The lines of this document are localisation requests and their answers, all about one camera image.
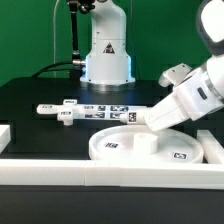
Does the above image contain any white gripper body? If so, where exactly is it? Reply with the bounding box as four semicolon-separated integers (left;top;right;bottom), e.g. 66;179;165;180
144;91;195;131

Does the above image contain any white round table top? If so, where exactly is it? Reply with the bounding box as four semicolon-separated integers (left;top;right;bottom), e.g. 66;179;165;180
89;125;204;163

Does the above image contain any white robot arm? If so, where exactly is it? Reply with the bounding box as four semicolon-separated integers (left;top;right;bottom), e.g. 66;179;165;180
80;0;224;131

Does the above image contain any white right fence bar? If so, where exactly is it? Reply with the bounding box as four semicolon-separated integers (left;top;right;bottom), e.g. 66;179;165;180
197;130;224;165

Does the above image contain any white fence bar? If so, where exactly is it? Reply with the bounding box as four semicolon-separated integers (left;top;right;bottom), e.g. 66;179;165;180
0;125;11;154
197;130;224;165
0;159;224;190

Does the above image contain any white tag plate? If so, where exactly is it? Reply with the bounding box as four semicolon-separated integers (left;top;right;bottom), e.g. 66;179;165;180
74;104;148;122

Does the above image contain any white front fence bar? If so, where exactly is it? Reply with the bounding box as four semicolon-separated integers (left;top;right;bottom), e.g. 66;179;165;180
0;159;224;190

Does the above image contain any white cross table base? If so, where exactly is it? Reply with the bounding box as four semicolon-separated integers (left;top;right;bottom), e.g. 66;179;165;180
36;99;86;126

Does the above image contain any white left fence bar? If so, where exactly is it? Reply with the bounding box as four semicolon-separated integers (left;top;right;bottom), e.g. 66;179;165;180
0;125;11;154

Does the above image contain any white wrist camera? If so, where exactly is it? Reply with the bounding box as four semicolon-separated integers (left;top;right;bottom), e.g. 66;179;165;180
158;63;192;87

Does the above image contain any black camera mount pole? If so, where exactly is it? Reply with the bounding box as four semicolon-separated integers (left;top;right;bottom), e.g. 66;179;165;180
66;0;95;66

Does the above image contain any black cable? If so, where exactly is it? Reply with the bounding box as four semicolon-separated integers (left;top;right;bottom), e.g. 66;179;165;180
31;60;83;79

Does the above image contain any white thin cable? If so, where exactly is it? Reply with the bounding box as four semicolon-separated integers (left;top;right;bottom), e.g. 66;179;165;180
53;0;63;64

